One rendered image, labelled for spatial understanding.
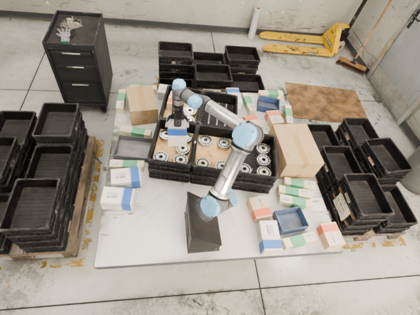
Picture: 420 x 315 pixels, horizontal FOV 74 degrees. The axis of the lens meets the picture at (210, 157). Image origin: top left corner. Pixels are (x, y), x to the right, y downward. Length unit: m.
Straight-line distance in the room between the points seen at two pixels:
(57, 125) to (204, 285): 1.88
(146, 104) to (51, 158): 0.97
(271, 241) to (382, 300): 1.45
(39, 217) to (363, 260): 2.77
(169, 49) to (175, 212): 2.26
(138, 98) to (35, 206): 1.11
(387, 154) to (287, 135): 1.31
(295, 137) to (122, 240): 1.47
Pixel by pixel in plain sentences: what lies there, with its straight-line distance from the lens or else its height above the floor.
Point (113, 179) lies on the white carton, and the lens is 2.01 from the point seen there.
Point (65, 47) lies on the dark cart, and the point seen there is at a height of 0.86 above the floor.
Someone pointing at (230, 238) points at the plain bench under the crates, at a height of 0.70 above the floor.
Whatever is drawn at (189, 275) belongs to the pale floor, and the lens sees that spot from 2.54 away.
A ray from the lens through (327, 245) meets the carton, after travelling 2.09.
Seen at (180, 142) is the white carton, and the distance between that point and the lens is 1.79.
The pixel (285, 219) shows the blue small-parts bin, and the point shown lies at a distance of 2.09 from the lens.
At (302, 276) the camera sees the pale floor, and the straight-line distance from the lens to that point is 2.78.
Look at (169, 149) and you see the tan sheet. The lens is 2.08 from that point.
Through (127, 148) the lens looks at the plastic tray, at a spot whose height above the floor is 0.70.
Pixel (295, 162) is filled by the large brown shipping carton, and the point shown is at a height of 0.90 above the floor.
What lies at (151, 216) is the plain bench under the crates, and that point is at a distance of 1.95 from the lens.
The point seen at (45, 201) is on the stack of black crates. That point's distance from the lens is 2.41.
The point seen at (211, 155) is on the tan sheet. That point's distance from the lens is 2.07.
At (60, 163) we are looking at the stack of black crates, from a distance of 2.71.
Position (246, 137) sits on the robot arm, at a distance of 1.37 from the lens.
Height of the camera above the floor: 2.46
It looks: 52 degrees down
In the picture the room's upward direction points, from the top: 12 degrees clockwise
